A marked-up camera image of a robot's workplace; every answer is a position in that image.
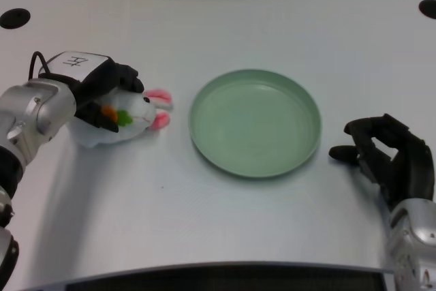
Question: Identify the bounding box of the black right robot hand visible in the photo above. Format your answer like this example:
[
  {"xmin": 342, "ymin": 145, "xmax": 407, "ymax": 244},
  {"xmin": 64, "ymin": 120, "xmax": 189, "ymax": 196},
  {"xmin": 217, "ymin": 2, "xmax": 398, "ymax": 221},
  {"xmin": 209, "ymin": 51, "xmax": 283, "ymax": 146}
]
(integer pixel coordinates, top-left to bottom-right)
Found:
[{"xmin": 328, "ymin": 112, "xmax": 436, "ymax": 210}]

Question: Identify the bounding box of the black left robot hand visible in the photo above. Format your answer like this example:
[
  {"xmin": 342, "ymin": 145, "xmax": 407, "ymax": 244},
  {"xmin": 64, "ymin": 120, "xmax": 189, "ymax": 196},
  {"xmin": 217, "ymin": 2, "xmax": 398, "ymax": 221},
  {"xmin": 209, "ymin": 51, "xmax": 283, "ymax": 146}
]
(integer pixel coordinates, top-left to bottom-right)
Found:
[{"xmin": 37, "ymin": 51, "xmax": 145, "ymax": 134}]

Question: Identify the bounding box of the white rabbit doll with carrot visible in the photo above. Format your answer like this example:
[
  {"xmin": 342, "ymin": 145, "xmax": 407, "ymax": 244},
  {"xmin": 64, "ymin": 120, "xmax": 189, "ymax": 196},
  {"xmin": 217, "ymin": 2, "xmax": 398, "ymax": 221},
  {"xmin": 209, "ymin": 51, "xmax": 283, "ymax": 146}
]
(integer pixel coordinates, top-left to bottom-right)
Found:
[{"xmin": 69, "ymin": 88, "xmax": 175, "ymax": 151}]

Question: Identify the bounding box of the green round plate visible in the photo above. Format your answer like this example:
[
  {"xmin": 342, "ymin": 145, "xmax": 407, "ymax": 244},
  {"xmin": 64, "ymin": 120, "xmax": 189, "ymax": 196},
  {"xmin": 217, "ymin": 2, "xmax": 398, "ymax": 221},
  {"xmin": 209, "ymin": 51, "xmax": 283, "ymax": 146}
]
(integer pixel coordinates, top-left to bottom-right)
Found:
[{"xmin": 189, "ymin": 68, "xmax": 323, "ymax": 179}]

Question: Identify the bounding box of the dark robot torso panel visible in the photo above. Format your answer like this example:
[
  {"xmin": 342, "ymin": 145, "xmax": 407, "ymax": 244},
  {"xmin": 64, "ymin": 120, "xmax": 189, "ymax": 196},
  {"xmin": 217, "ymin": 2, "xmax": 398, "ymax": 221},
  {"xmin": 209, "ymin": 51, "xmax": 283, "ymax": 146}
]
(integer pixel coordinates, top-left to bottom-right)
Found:
[{"xmin": 64, "ymin": 265, "xmax": 388, "ymax": 291}]

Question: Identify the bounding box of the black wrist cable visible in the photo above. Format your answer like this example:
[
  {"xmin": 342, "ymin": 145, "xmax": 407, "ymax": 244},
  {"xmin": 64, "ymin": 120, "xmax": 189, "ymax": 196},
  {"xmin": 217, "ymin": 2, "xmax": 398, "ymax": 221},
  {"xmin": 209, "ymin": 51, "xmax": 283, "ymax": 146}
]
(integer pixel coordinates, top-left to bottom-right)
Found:
[{"xmin": 29, "ymin": 51, "xmax": 52, "ymax": 80}]

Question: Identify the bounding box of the black table cable hole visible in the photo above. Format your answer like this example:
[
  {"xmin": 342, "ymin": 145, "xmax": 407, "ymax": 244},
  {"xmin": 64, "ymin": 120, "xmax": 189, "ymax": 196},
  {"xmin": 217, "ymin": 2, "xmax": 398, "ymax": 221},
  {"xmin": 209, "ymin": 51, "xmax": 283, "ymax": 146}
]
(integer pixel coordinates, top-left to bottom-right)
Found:
[
  {"xmin": 0, "ymin": 7, "xmax": 31, "ymax": 29},
  {"xmin": 418, "ymin": 0, "xmax": 436, "ymax": 19}
]

